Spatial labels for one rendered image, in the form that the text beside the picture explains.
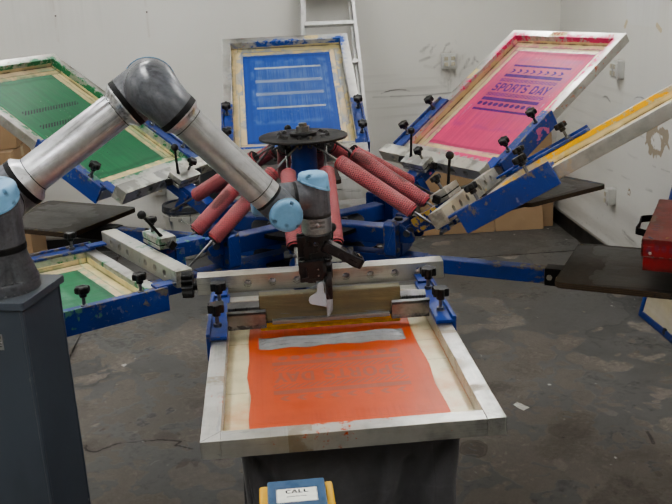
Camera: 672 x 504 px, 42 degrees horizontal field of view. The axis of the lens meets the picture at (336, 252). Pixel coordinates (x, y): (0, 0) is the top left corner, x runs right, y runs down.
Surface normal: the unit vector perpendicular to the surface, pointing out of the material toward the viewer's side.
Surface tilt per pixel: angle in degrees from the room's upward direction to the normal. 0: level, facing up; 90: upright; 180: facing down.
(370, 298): 90
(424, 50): 90
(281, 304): 90
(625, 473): 0
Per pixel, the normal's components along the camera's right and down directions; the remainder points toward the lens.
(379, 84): 0.09, 0.29
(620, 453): -0.04, -0.95
